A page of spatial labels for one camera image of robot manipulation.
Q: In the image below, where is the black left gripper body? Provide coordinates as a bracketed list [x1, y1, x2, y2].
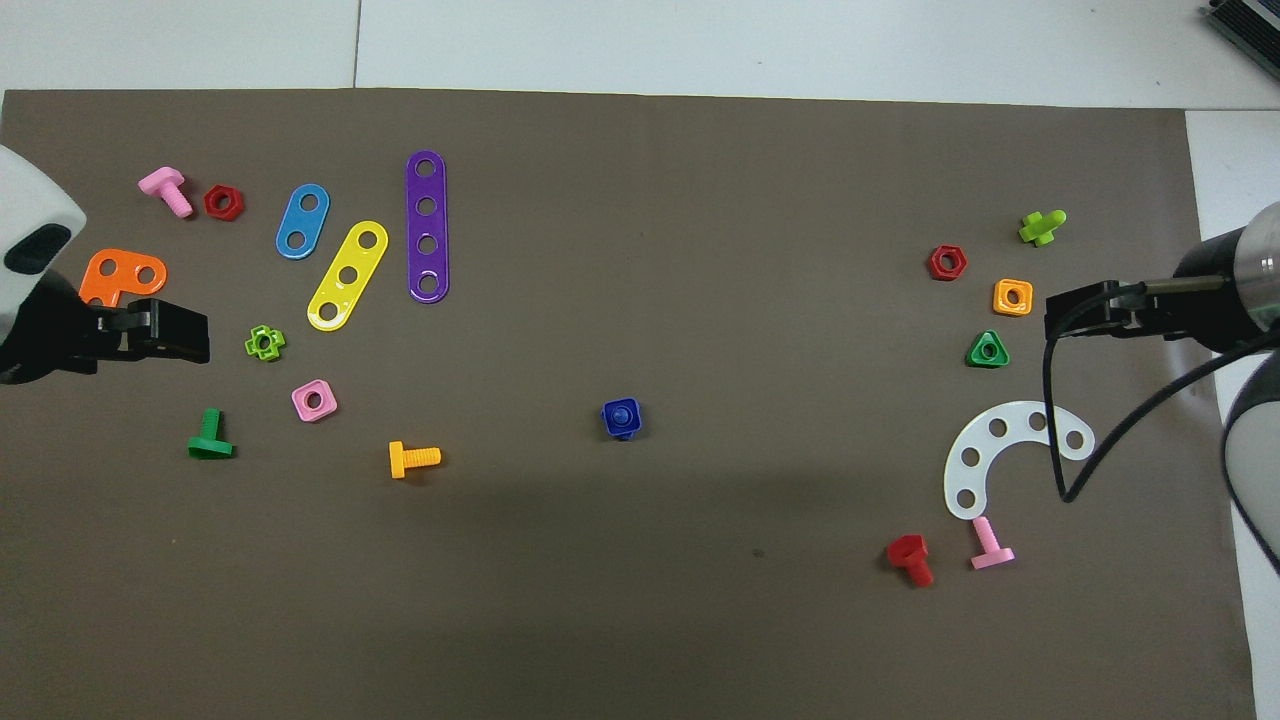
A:
[0, 268, 101, 387]

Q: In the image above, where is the white curved plastic plate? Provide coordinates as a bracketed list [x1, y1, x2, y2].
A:
[943, 400, 1097, 522]

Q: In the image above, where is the purple four-hole plastic plate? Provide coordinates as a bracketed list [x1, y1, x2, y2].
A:
[405, 150, 451, 304]

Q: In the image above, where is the pink square plastic nut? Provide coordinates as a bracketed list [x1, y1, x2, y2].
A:
[291, 379, 339, 424]

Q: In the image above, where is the lime plastic bolt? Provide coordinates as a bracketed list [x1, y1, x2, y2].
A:
[1017, 209, 1068, 248]

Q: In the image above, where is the brown table mat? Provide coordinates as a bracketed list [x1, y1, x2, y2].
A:
[0, 88, 1259, 720]

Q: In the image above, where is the green plastic bolt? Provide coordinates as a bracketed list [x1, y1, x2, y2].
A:
[187, 407, 236, 461]

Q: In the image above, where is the orange angled plastic plate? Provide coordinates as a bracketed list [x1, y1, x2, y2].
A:
[78, 248, 169, 310]

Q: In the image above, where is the red plastic bolt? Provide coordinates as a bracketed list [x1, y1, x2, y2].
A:
[885, 533, 936, 589]

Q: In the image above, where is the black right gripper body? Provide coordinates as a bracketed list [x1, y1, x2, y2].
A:
[1172, 232, 1251, 354]

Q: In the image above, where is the blue two-hole plastic plate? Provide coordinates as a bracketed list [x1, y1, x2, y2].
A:
[275, 183, 331, 261]

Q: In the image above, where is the pink plastic bolt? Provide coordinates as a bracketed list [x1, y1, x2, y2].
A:
[137, 166, 195, 220]
[969, 515, 1017, 572]

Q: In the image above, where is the orange plastic bolt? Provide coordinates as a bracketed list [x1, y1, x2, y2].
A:
[388, 440, 442, 480]

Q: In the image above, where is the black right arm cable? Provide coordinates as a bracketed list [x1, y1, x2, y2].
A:
[1041, 283, 1280, 504]

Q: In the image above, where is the grey ribbed device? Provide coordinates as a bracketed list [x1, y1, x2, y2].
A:
[1200, 0, 1280, 56]

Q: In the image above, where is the yellow three-hole plastic plate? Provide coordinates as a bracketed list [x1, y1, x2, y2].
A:
[306, 220, 390, 332]

